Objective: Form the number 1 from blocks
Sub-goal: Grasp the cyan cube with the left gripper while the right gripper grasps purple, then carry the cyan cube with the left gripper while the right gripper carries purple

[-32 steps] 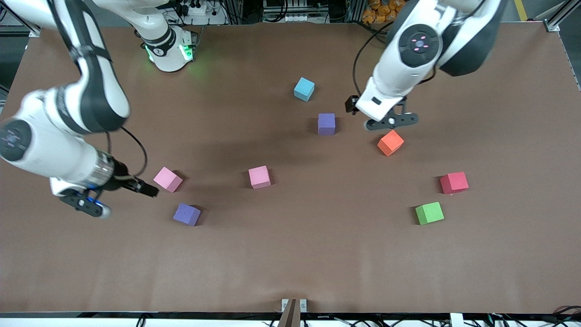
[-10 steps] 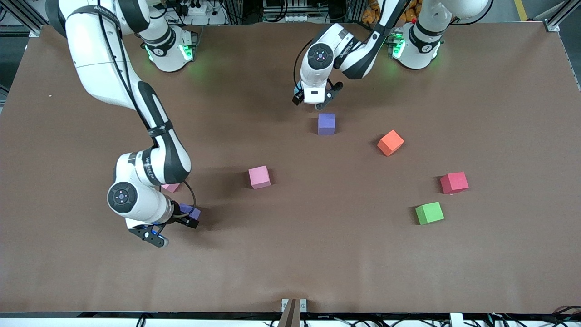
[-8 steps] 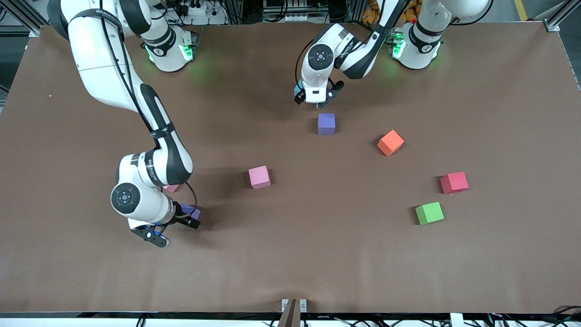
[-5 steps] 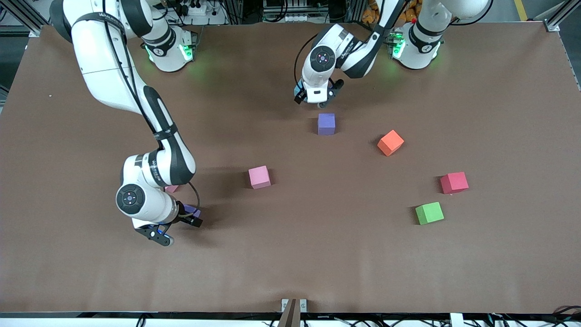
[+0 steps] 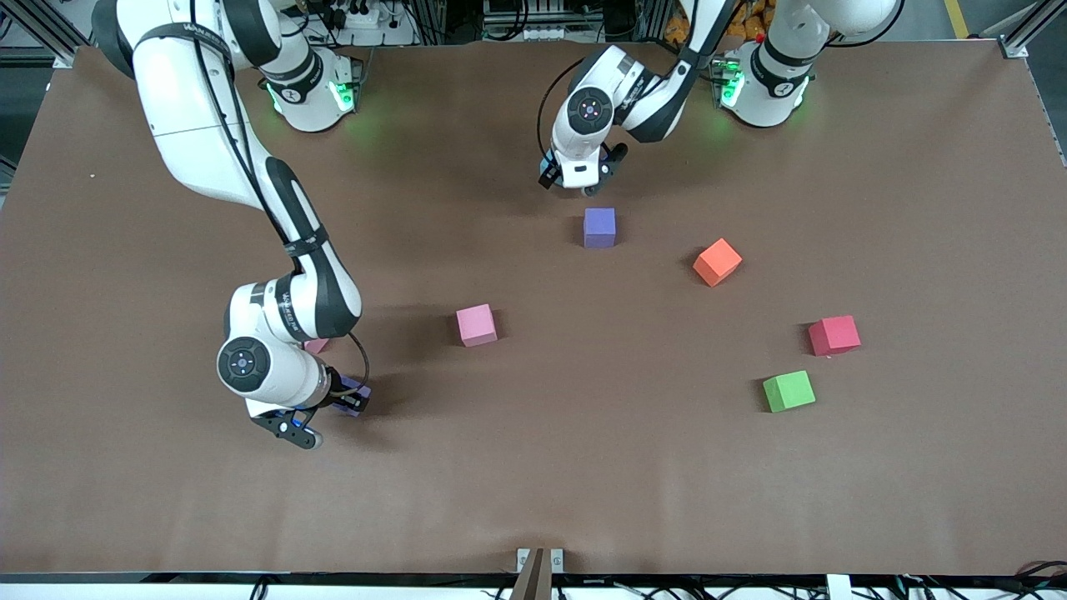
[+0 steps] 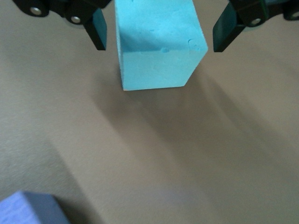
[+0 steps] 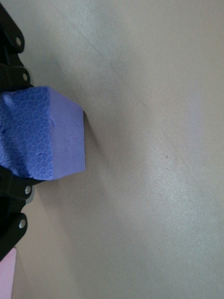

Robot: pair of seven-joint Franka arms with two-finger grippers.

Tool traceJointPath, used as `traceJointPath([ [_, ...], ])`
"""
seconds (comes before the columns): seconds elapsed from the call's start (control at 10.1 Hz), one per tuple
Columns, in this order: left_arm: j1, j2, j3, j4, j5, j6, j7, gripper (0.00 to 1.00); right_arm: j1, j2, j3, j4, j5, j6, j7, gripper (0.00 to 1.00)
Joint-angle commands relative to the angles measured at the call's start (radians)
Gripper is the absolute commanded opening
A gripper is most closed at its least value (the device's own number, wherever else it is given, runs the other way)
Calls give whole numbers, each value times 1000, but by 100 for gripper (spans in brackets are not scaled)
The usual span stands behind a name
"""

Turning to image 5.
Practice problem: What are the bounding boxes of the purple foam cube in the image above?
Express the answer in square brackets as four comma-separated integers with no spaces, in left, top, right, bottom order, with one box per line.
[332,377,369,418]
[584,207,617,249]

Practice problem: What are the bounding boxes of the small metal bracket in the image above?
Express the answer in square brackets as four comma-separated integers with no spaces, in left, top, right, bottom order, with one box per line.
[516,547,565,574]

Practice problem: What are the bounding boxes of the equipment rack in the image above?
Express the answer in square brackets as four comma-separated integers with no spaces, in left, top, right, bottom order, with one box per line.
[482,0,576,43]

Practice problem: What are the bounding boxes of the bag of orange items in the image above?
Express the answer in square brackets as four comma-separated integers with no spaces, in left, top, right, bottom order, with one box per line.
[664,0,772,44]

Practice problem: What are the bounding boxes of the green foam cube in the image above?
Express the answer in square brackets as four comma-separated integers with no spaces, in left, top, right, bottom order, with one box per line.
[763,370,816,413]

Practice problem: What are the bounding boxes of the orange foam cube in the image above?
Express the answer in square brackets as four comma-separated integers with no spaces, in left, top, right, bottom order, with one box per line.
[693,237,743,288]

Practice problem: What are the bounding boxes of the brown wooden post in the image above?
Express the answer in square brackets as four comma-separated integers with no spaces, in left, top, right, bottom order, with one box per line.
[510,547,553,600]

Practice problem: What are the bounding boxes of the white power strip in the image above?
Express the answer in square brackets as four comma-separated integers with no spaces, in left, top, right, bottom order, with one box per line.
[333,2,383,30]

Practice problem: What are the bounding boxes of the red foam cube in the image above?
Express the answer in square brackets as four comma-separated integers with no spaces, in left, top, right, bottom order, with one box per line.
[808,315,861,358]

